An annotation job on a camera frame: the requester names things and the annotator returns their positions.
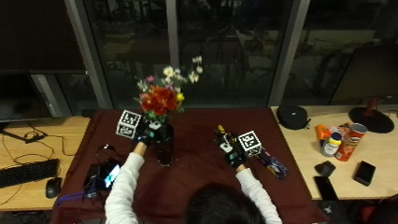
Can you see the person's left hand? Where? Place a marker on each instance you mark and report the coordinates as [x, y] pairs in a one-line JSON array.
[[145, 133]]

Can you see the person's right hand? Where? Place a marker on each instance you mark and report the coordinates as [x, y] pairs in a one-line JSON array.
[[231, 152]]

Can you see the dark glass vase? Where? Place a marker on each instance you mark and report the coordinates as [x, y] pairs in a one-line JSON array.
[[163, 149]]

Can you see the white marker cube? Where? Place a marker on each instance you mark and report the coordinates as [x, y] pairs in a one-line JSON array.
[[250, 143], [128, 123]]

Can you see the bouquet of mixed flowers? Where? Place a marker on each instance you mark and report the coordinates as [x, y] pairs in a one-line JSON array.
[[159, 101]]

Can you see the dark red tablecloth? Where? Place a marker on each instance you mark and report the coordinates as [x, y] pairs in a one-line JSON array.
[[194, 174]]

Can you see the dark blue snack can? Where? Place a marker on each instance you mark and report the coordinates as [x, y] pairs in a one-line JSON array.
[[274, 165]]

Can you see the black round case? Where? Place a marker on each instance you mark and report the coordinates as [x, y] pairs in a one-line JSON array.
[[293, 117]]

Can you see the smartphone with lit screen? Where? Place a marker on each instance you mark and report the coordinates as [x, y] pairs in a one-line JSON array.
[[110, 175]]

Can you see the black box device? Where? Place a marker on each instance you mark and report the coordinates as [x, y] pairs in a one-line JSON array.
[[90, 179]]

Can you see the orange bottle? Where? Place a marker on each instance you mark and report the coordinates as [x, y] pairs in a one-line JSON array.
[[321, 132]]

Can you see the white bottle with yellow cap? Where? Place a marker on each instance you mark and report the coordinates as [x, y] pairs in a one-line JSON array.
[[330, 145]]

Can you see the orange snack packet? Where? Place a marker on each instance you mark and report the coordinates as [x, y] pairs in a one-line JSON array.
[[343, 127]]

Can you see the black smartphone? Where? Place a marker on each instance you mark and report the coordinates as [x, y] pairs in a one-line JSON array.
[[325, 188], [364, 173]]

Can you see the red chips can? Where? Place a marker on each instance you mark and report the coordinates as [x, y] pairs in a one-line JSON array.
[[350, 142]]

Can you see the black computer mouse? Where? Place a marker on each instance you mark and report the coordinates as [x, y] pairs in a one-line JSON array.
[[52, 187]]

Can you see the black keyboard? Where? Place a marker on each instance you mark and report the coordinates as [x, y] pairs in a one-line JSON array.
[[26, 173]]

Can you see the black monitor with round stand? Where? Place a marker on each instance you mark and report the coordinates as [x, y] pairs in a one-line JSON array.
[[368, 77]]

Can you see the dark bag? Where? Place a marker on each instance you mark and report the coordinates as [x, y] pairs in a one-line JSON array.
[[370, 211]]

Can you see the grey window frame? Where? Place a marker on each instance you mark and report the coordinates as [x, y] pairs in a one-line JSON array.
[[89, 53]]

